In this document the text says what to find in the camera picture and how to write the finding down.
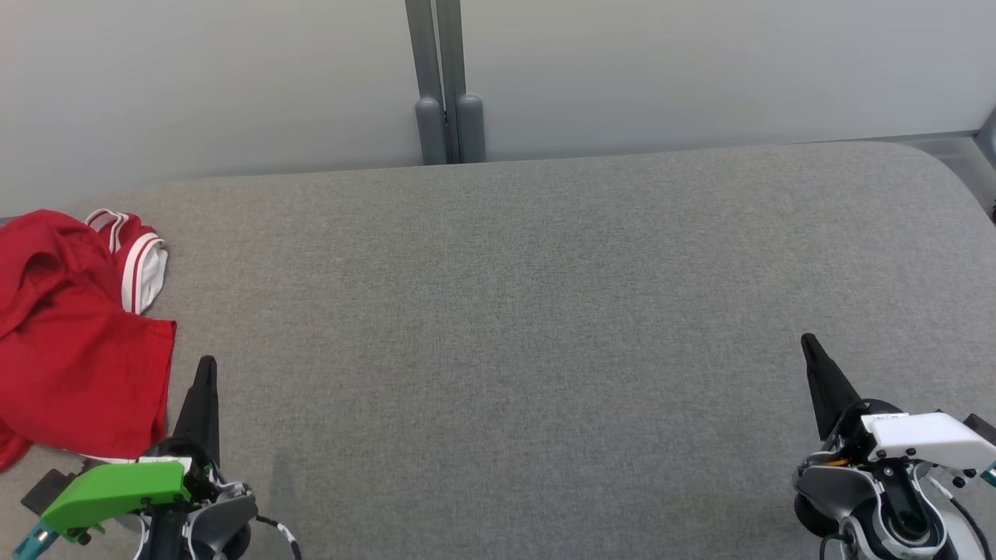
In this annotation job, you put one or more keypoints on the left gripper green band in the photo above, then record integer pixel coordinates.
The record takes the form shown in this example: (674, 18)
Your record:
(117, 490)

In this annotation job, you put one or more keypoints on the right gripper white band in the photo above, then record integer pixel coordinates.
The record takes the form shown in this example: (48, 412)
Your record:
(926, 435)

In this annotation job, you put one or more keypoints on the red shorts with white trim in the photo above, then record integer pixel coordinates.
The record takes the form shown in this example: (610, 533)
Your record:
(78, 381)

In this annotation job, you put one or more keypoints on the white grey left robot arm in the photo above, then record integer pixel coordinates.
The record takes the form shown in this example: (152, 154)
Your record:
(222, 513)

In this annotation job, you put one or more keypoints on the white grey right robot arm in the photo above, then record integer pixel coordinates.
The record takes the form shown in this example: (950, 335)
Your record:
(832, 486)

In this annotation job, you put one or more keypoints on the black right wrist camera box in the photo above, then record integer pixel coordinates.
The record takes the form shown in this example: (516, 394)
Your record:
(982, 429)

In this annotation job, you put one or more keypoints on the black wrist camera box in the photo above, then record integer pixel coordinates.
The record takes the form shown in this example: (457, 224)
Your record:
(45, 488)
(982, 429)

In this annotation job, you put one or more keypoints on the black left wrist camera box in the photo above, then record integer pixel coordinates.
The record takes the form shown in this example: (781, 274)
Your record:
(45, 488)

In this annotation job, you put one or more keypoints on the grey partition base rail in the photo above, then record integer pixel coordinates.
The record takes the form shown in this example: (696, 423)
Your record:
(895, 138)

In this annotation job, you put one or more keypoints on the grey partition post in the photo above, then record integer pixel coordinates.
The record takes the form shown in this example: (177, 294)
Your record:
(428, 117)
(469, 117)

